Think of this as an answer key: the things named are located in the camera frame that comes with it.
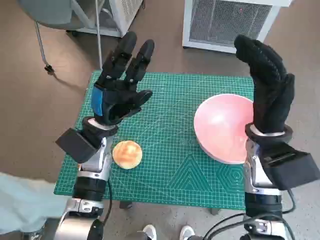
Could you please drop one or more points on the grey metal pole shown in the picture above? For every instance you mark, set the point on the grey metal pole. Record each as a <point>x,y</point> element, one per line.
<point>99,37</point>

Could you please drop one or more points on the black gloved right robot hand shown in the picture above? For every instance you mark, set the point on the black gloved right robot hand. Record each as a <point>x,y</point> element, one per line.
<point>270,95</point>

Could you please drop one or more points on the white cabinet with mesh grille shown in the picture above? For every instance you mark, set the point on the white cabinet with mesh grille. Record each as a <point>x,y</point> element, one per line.
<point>225,22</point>

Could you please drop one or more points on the white wheeled cart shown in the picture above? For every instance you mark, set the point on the white wheeled cart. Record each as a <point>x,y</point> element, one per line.
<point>127,15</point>

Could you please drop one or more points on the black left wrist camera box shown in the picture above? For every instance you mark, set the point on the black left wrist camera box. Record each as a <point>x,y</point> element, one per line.
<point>75,145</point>

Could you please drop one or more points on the person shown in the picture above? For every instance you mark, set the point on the person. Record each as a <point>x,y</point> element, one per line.
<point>25,200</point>

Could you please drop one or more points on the pink bowl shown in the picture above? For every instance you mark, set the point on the pink bowl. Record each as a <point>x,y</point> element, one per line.
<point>217,125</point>

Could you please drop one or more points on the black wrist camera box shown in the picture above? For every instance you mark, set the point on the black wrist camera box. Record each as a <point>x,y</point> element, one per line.
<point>75,145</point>
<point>290,167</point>

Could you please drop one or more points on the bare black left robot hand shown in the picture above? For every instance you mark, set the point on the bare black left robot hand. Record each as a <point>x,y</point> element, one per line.
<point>117,100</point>

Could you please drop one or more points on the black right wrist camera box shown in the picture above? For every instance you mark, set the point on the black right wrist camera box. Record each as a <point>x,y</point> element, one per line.
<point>290,167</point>

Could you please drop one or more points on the grey chair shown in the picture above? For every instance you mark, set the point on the grey chair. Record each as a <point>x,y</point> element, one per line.
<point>50,12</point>

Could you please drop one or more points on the black table bracket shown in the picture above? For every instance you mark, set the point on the black table bracket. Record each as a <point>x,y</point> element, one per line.
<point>215,211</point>
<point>125,205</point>

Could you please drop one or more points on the white shoe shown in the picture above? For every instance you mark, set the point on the white shoe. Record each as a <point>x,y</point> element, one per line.
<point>186,232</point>
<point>150,232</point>

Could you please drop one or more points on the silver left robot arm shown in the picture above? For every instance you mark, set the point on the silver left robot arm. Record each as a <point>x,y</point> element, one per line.
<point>96,160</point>

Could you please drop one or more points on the green cutting mat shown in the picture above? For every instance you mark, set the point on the green cutting mat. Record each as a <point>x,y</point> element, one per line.
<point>162,125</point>

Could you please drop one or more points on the round toy bread bun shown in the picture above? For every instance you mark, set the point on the round toy bread bun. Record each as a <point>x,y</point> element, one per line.
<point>127,155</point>

